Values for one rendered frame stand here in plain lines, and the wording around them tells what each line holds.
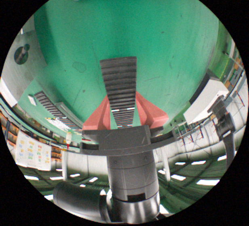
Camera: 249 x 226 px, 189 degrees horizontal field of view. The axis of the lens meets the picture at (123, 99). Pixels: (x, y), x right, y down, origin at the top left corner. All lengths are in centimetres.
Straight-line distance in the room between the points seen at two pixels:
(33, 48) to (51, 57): 5
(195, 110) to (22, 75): 56
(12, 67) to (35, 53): 5
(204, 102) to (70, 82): 48
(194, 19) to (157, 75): 17
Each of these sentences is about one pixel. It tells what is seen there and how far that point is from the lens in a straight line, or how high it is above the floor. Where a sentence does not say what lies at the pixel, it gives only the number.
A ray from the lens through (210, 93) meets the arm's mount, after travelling 39.
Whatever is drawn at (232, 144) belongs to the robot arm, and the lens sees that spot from 45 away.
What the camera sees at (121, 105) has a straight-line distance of 15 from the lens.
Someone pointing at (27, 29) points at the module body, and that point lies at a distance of 19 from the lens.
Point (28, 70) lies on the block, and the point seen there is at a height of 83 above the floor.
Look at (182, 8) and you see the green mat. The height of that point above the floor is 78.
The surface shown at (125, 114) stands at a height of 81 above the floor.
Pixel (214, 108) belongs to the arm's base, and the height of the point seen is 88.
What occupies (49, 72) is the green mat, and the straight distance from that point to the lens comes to 19.
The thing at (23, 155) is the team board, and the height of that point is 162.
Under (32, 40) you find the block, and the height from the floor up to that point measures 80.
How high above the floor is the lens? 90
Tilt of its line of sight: 40 degrees down
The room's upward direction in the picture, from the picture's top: 171 degrees clockwise
